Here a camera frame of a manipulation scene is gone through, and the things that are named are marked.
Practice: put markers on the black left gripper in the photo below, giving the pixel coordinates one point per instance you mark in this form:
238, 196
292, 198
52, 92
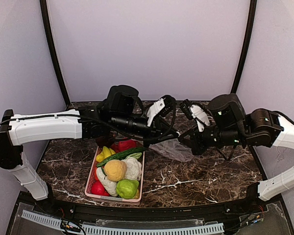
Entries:
157, 128

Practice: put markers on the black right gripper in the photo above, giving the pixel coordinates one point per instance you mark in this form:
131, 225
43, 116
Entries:
199, 136

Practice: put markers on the clear dotted zip top bag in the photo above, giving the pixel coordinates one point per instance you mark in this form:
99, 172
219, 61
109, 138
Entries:
174, 150

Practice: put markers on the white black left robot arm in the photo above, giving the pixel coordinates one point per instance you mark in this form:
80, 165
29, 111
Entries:
122, 111

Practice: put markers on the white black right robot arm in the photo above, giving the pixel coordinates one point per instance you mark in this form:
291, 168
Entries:
225, 123

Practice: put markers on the green toy leaf vegetable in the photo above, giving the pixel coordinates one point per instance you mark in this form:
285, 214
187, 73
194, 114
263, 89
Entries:
134, 155

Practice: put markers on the red toy apple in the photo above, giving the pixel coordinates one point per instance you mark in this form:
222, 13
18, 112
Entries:
126, 145

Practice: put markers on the white toy cauliflower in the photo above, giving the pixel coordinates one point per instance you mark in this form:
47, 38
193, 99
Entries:
134, 169

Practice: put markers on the green toy cucumber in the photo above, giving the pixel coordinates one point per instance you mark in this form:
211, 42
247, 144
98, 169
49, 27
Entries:
122, 155

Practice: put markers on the yellow toy cauliflower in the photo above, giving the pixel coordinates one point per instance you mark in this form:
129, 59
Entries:
115, 170

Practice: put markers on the dark red toy fruit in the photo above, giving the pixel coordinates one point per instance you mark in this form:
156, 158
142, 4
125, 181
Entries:
105, 141

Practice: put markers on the yellow toy pepper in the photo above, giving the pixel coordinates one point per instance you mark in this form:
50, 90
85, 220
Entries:
105, 153

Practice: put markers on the red toy tomato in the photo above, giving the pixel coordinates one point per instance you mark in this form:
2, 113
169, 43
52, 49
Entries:
98, 189

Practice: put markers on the pink plastic basket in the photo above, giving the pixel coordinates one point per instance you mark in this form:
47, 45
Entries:
92, 178

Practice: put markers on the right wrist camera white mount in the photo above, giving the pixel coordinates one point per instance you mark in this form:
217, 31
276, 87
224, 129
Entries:
195, 111

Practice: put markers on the black front table rail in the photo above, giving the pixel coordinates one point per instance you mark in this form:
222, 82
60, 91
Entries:
234, 214

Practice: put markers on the white slotted cable duct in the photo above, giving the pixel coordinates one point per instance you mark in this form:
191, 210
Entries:
109, 227

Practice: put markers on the black right frame post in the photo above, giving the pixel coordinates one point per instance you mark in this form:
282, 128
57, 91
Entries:
245, 46

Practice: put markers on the black frame post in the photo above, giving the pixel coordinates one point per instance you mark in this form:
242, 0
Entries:
52, 51
245, 46

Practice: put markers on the black left frame post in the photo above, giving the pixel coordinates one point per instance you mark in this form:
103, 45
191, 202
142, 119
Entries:
52, 51

